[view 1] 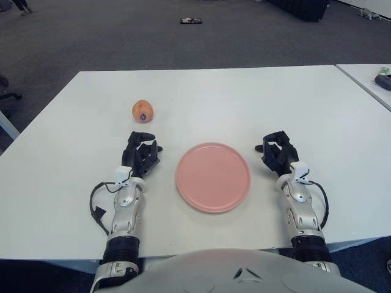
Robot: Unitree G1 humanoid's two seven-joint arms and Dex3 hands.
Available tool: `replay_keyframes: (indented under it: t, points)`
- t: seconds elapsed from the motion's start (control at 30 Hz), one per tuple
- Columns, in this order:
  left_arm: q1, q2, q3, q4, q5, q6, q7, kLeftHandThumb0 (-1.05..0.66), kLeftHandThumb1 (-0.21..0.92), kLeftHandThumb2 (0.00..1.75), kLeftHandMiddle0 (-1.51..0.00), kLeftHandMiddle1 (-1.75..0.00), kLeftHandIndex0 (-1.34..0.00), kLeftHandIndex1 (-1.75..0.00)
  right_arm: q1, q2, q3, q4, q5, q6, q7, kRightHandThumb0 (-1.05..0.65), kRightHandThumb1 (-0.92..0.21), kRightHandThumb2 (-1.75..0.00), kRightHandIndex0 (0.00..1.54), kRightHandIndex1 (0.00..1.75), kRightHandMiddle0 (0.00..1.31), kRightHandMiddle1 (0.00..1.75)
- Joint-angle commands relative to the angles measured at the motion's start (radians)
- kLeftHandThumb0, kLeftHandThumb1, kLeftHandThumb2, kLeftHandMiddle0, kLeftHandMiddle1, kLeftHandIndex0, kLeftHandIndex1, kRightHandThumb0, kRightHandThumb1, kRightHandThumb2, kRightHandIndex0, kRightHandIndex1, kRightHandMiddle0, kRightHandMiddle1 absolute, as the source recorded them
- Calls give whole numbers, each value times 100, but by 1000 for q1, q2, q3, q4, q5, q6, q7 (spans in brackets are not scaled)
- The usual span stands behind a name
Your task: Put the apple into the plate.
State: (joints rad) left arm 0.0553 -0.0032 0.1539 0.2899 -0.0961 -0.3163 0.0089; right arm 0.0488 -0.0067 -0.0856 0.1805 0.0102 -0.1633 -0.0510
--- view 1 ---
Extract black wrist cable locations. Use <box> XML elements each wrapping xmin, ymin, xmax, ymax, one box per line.
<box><xmin>89</xmin><ymin>181</ymin><xmax>123</xmax><ymax>236</ymax></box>
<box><xmin>305</xmin><ymin>179</ymin><xmax>331</xmax><ymax>230</ymax></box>

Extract black office chair base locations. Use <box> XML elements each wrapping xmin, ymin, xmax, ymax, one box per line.
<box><xmin>0</xmin><ymin>74</ymin><xmax>23</xmax><ymax>101</ymax></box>

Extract person's feet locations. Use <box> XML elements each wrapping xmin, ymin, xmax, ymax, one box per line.
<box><xmin>12</xmin><ymin>0</ymin><xmax>34</xmax><ymax>16</ymax></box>

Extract black cabinet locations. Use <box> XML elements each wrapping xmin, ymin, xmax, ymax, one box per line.
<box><xmin>265</xmin><ymin>0</ymin><xmax>327</xmax><ymax>23</ymax></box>

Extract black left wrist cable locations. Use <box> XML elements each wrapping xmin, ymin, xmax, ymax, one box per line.
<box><xmin>89</xmin><ymin>181</ymin><xmax>123</xmax><ymax>236</ymax></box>

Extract grey robot torso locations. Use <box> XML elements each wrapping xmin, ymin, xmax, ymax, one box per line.
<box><xmin>103</xmin><ymin>247</ymin><xmax>391</xmax><ymax>293</ymax></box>

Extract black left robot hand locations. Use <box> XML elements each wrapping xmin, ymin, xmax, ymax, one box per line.
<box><xmin>121</xmin><ymin>131</ymin><xmax>163</xmax><ymax>179</ymax></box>

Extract white desk leg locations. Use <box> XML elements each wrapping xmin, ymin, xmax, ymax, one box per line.
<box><xmin>0</xmin><ymin>109</ymin><xmax>21</xmax><ymax>141</ymax></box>

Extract grey toy figure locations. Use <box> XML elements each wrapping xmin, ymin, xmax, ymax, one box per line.
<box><xmin>357</xmin><ymin>7</ymin><xmax>382</xmax><ymax>21</ymax></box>

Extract red yellow apple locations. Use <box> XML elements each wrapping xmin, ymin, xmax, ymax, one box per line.
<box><xmin>131</xmin><ymin>99</ymin><xmax>155</xmax><ymax>124</ymax></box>

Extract grey handheld controller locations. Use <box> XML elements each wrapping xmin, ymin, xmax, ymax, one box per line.
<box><xmin>374</xmin><ymin>74</ymin><xmax>391</xmax><ymax>90</ymax></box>

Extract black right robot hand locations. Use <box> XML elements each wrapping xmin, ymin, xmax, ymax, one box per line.
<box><xmin>254</xmin><ymin>130</ymin><xmax>300</xmax><ymax>178</ymax></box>

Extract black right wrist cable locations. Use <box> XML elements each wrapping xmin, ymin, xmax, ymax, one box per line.
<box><xmin>305</xmin><ymin>179</ymin><xmax>331</xmax><ymax>230</ymax></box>

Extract pink round plate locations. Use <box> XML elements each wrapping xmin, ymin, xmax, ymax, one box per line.
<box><xmin>175</xmin><ymin>142</ymin><xmax>252</xmax><ymax>214</ymax></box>

